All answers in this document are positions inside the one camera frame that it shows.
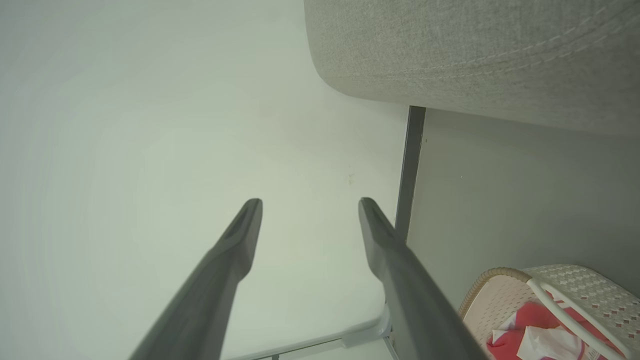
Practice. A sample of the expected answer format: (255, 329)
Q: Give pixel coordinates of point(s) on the red cloth garment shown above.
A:
(535, 315)

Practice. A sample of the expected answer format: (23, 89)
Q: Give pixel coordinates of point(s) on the cream perforated laundry basket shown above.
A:
(585, 285)

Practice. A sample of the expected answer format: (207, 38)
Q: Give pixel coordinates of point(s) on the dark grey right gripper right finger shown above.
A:
(405, 285)

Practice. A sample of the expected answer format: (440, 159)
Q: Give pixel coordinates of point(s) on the grey fabric surface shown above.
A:
(475, 50)

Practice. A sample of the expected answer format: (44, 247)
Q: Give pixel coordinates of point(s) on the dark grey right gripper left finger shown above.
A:
(215, 280)

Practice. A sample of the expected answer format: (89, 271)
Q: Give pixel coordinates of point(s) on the grey metal stand leg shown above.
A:
(360, 332)

